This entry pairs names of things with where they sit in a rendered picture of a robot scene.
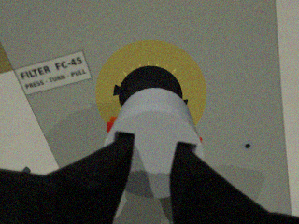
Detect dark grey flat bar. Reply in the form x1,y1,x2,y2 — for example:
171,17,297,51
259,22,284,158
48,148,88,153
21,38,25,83
21,167,31,173

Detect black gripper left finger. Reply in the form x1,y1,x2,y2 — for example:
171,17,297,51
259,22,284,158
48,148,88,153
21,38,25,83
0,134,135,224

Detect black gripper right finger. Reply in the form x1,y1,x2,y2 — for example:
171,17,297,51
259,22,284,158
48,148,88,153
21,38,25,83
170,143,299,224

